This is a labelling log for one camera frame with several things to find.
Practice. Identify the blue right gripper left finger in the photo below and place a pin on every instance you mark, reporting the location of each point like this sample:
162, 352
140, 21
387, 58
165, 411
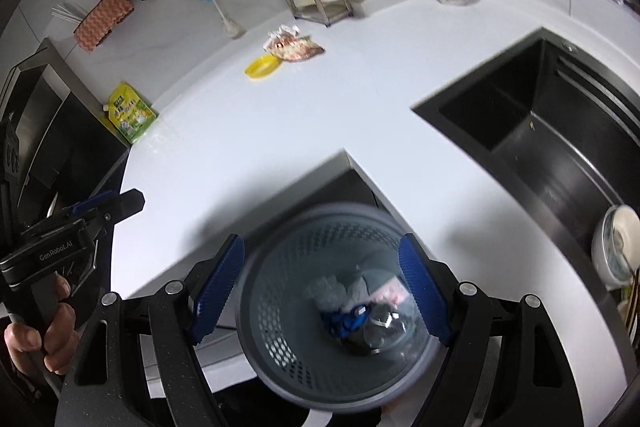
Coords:
211, 283

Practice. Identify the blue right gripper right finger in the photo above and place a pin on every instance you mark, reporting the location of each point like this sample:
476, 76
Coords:
431, 303

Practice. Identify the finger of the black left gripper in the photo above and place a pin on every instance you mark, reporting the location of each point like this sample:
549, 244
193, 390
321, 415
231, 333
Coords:
120, 207

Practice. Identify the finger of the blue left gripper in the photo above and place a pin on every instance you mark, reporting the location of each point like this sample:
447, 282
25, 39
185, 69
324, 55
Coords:
93, 202

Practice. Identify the clear plastic bag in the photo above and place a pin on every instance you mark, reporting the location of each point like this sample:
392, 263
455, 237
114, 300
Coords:
386, 327

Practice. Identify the yellow plastic lid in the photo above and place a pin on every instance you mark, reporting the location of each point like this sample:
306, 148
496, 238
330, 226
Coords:
262, 67

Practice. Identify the orange snack wrapper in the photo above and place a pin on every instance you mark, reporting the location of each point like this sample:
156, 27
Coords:
288, 44

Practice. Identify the black cloth rag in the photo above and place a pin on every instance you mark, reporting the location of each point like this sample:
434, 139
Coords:
362, 343

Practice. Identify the grey perforated trash bin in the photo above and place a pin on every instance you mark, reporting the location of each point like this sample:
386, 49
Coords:
306, 285

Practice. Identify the black kitchen sink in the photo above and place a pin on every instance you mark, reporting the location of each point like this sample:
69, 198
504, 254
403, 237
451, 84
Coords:
560, 132

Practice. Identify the person's left hand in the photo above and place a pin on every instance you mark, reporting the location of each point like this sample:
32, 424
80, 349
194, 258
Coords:
60, 342

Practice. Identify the green yellow detergent pouch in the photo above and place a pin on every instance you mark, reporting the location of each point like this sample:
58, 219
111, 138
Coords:
129, 113

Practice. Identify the orange patterned dishcloth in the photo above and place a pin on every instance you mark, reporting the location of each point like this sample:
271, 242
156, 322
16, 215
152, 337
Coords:
100, 21

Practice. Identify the white dishes in sink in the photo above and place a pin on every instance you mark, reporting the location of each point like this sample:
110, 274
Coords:
615, 247

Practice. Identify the white bottle brush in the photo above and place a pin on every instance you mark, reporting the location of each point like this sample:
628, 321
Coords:
231, 27

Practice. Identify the steel cutting board rack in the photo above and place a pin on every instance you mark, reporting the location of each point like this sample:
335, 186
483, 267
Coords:
326, 13

